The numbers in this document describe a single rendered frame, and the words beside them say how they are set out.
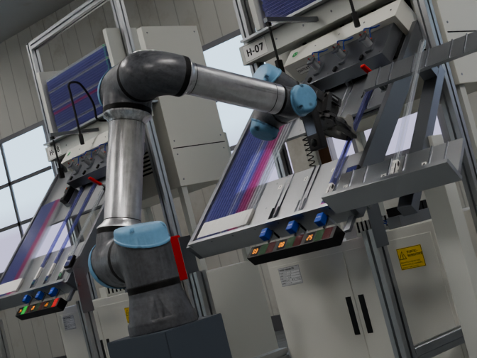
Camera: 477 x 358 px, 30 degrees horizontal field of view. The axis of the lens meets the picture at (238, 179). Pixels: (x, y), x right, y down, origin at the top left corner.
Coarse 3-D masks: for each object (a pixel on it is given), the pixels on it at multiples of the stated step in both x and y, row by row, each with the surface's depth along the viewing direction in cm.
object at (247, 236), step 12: (324, 204) 235; (288, 216) 245; (300, 216) 242; (312, 216) 240; (336, 216) 236; (348, 216) 234; (240, 228) 260; (252, 228) 256; (264, 228) 254; (276, 228) 252; (300, 228) 247; (312, 228) 245; (204, 240) 272; (216, 240) 269; (228, 240) 267; (240, 240) 264; (252, 240) 262; (204, 252) 278; (216, 252) 275
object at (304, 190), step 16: (336, 160) 250; (352, 160) 244; (288, 176) 264; (304, 176) 258; (320, 176) 251; (272, 192) 265; (288, 192) 258; (304, 192) 251; (320, 192) 245; (256, 208) 266; (272, 208) 257; (288, 208) 252; (304, 208) 246
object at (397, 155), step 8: (424, 40) 233; (416, 64) 228; (416, 72) 225; (416, 80) 224; (408, 96) 221; (408, 104) 219; (408, 112) 217; (408, 120) 216; (400, 128) 215; (400, 136) 212; (400, 144) 210; (400, 152) 209
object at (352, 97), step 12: (396, 60) 263; (360, 84) 270; (336, 96) 276; (348, 96) 270; (360, 96) 265; (372, 96) 259; (348, 108) 265; (372, 108) 256; (300, 120) 283; (300, 132) 278
